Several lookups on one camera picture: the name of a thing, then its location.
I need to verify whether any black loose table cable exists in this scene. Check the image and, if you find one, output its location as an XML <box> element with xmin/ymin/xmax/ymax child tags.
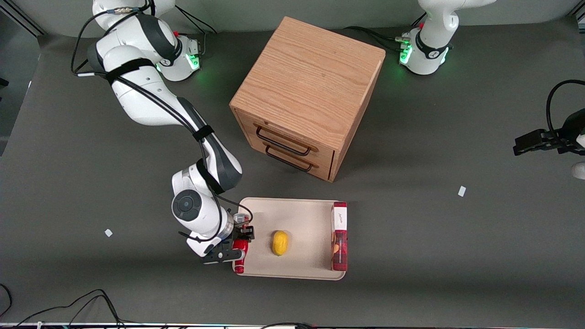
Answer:
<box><xmin>0</xmin><ymin>283</ymin><xmax>126</xmax><ymax>329</ymax></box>

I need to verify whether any black wire drawer handle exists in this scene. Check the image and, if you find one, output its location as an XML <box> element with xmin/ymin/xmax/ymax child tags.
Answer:
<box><xmin>265</xmin><ymin>145</ymin><xmax>316</xmax><ymax>173</ymax></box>
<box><xmin>255</xmin><ymin>125</ymin><xmax>313</xmax><ymax>157</ymax></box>

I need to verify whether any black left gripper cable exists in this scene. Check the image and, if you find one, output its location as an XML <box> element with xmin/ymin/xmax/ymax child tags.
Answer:
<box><xmin>546</xmin><ymin>80</ymin><xmax>585</xmax><ymax>134</ymax></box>

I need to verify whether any black base cable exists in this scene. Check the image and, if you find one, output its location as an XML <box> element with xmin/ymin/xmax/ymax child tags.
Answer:
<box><xmin>343</xmin><ymin>13</ymin><xmax>427</xmax><ymax>52</ymax></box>
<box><xmin>174</xmin><ymin>5</ymin><xmax>218</xmax><ymax>59</ymax></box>

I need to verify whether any yellow lemon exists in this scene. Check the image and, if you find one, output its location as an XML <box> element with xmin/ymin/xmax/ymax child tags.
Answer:
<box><xmin>272</xmin><ymin>230</ymin><xmax>289</xmax><ymax>257</ymax></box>

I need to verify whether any black right base cable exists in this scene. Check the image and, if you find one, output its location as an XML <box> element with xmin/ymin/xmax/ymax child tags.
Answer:
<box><xmin>174</xmin><ymin>5</ymin><xmax>218</xmax><ymax>59</ymax></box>

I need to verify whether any wooden drawer cabinet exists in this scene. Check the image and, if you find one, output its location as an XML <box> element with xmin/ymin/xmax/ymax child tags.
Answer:
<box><xmin>229</xmin><ymin>16</ymin><xmax>386</xmax><ymax>183</ymax></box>

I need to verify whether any black right arm hose cable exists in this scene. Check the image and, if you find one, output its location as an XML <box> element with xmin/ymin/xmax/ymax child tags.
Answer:
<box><xmin>70</xmin><ymin>0</ymin><xmax>254</xmax><ymax>244</ymax></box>

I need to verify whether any beige plastic tray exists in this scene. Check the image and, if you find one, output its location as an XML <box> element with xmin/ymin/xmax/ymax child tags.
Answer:
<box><xmin>232</xmin><ymin>197</ymin><xmax>348</xmax><ymax>281</ymax></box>

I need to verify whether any red snack box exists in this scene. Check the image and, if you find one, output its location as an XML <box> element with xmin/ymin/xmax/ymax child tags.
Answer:
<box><xmin>331</xmin><ymin>201</ymin><xmax>348</xmax><ymax>272</ymax></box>

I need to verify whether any black table edge cable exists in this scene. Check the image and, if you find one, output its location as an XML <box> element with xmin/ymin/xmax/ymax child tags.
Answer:
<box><xmin>260</xmin><ymin>322</ymin><xmax>317</xmax><ymax>329</ymax></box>

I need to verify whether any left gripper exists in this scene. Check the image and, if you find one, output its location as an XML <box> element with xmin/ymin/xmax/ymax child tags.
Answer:
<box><xmin>513</xmin><ymin>108</ymin><xmax>585</xmax><ymax>180</ymax></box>

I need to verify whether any black left base cable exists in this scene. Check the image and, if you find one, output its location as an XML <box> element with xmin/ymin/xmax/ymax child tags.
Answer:
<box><xmin>343</xmin><ymin>13</ymin><xmax>427</xmax><ymax>52</ymax></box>

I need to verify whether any red coke bottle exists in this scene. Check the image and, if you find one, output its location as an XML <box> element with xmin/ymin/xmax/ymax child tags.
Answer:
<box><xmin>233</xmin><ymin>213</ymin><xmax>251</xmax><ymax>275</ymax></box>

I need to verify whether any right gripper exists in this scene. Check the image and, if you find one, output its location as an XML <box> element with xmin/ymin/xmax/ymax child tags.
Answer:
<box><xmin>186</xmin><ymin>225</ymin><xmax>255</xmax><ymax>265</ymax></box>

